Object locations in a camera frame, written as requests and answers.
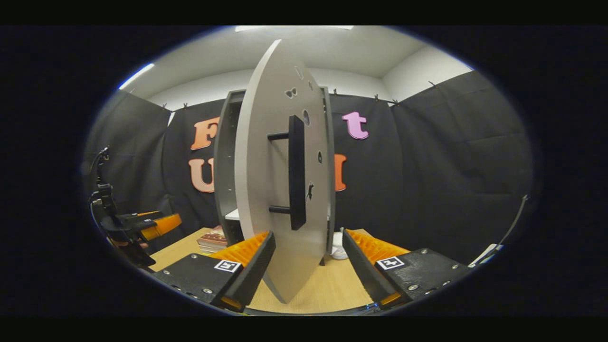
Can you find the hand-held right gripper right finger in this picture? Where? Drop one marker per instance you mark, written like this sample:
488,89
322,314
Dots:
363,270

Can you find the black backdrop cloth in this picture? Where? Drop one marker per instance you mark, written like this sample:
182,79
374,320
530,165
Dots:
427,166

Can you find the brown cover book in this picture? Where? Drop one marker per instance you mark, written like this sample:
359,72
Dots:
213,236

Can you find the yellow cover book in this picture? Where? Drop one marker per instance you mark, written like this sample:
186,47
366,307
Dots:
213,251

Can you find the plain thick book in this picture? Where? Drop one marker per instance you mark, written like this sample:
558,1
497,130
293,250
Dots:
213,244

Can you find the white side table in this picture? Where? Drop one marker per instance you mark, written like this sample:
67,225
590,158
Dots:
484,256

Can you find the white cabinet shelf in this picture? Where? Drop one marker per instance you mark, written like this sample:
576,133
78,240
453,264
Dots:
232,214

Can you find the dark grey cabinet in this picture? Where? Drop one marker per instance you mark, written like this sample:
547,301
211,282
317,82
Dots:
223,166

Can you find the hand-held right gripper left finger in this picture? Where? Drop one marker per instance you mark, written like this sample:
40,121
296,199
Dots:
254,270

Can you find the black stand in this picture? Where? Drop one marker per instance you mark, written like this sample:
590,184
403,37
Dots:
510,223

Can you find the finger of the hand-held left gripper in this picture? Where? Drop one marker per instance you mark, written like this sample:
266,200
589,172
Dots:
161,225
126,222

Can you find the grey cabinet door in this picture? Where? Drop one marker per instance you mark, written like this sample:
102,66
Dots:
261,180

